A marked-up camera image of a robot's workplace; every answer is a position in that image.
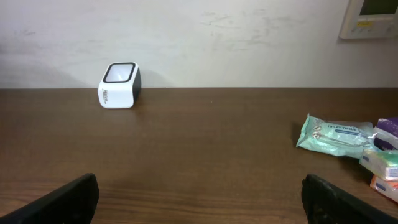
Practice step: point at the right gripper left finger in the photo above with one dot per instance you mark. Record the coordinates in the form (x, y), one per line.
(74, 203)

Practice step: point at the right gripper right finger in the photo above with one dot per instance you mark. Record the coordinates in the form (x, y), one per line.
(325, 203)

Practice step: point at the small orange tissue packet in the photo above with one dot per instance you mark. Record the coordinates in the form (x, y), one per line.
(386, 188)

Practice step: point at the teal wet wipes packet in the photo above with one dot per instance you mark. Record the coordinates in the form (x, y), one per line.
(337, 138)

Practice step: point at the small green tissue packet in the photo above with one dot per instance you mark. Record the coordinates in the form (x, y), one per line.
(381, 163)

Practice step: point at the pink purple tissue pack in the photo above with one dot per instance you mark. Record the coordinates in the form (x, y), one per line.
(386, 134)

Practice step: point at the white barcode scanner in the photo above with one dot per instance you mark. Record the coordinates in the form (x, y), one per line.
(120, 86)

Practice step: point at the wall thermostat control panel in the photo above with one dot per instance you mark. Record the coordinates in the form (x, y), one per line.
(369, 19)

